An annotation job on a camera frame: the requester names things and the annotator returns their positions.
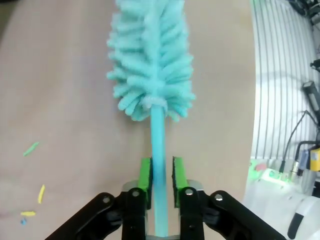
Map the green paper scrap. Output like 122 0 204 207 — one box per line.
22 141 40 157

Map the blue cable plug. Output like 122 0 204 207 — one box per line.
298 149 310 173

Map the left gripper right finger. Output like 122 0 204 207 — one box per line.
171 156 287 240

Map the thin black cable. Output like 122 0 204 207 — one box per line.
279 109 315 176

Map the white ribbed platform panel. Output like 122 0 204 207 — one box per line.
249 0 320 161

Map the teal chenille duster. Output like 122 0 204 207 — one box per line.
106 0 196 237

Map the black light bar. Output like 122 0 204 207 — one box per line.
301 81 320 112

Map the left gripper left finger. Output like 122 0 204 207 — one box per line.
44 156 154 240

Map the yellow labelled connector box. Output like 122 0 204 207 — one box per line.
309 147 320 172

